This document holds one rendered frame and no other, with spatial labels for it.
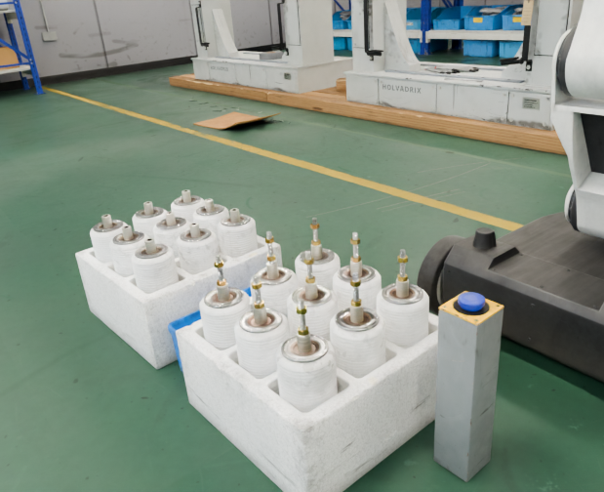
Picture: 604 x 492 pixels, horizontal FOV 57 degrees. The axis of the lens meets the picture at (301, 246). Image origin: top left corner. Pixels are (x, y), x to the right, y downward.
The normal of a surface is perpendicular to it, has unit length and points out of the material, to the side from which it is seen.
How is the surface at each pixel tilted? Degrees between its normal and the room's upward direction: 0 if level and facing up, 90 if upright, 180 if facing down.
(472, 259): 45
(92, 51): 90
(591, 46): 66
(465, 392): 90
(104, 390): 0
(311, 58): 90
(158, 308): 90
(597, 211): 106
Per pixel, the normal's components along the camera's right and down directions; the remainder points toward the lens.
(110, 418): -0.07, -0.91
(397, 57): -0.79, 0.31
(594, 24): -0.75, -0.09
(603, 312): -0.61, -0.42
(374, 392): 0.64, 0.28
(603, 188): -0.46, -0.63
